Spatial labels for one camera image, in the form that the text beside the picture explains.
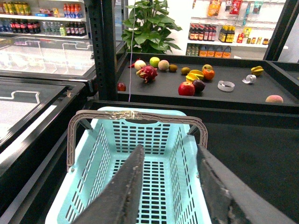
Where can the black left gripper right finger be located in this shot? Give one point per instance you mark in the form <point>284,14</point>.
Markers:
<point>229,199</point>

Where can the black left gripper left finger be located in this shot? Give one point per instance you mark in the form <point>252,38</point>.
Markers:
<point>118,203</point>

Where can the light blue plastic basket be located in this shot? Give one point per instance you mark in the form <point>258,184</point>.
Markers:
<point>100,141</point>

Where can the yellow red mango fruit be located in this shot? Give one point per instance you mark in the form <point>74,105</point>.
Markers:
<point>207,67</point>

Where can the pink peach front right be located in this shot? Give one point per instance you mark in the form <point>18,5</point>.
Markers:
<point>274,99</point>

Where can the small red fruit left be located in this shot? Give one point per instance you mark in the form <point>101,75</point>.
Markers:
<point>121,87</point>

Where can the dark purple plum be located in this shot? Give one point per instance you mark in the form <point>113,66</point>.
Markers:
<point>198,85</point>

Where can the black display tray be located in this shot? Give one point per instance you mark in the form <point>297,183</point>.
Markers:
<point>225,91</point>

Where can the red apple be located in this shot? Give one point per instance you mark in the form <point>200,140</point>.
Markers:
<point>186,89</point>

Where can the silver tape roll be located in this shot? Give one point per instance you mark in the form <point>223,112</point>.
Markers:
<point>249,79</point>

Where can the orange persimmon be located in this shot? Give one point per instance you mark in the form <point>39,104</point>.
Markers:
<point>208,74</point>

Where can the yellow starfruit near apple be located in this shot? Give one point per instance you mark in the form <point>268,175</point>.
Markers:
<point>194,75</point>

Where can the yellow starfruit far right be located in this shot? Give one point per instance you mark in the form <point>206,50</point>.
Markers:
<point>257,71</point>

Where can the pink dragon fruit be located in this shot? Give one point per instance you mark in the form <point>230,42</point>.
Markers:
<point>148,73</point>

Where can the brown kiwi right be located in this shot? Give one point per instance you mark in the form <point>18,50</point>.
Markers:
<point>185,70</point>

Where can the brown kiwi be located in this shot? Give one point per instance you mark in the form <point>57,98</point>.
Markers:
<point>173,68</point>
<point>185,70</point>

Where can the white round fruit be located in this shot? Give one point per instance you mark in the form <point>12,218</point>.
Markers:
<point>139,64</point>

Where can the brown kiwi left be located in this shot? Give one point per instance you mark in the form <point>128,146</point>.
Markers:
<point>173,68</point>

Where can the tan peach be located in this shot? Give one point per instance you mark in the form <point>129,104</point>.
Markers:
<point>163,65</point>

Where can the green apple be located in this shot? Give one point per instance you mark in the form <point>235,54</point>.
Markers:
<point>154,61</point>

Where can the glass top freezer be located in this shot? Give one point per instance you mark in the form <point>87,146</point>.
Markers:
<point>54,59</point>

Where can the white sauce shelf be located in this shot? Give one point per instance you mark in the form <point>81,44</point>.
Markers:
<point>232,28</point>

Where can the green potted plant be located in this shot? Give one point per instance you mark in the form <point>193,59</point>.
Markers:
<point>148,27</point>

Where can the white drinks shelf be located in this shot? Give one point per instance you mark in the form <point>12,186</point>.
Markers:
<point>54,18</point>

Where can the black metal rack post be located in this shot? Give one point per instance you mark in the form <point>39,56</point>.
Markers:
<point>101,19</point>

